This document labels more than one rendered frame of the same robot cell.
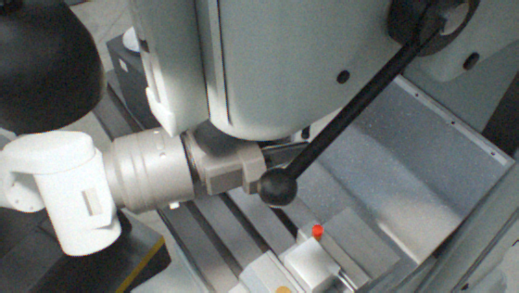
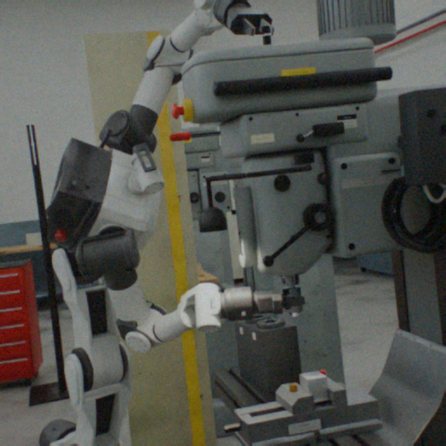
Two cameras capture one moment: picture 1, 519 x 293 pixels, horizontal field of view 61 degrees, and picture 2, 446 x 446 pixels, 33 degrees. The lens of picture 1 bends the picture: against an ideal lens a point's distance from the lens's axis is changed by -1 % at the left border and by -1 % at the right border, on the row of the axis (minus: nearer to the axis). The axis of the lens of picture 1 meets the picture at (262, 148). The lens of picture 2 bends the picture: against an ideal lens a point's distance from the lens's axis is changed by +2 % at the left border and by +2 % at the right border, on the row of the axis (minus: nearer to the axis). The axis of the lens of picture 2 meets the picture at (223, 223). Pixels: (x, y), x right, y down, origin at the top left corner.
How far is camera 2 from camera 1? 1.65 m
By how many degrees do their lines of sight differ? 51
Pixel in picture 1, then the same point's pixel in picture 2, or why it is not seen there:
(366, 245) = (359, 396)
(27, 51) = (213, 212)
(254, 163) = (276, 294)
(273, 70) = (269, 231)
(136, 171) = (231, 293)
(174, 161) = (246, 291)
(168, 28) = (245, 226)
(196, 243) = not seen: hidden behind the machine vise
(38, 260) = not seen: outside the picture
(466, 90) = (430, 320)
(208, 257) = not seen: hidden behind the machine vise
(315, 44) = (280, 222)
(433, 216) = (425, 409)
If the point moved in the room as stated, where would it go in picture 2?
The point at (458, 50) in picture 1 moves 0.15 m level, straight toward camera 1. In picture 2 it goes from (341, 239) to (300, 248)
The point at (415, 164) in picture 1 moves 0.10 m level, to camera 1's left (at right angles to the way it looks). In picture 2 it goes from (416, 382) to (379, 381)
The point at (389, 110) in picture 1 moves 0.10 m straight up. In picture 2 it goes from (404, 356) to (400, 321)
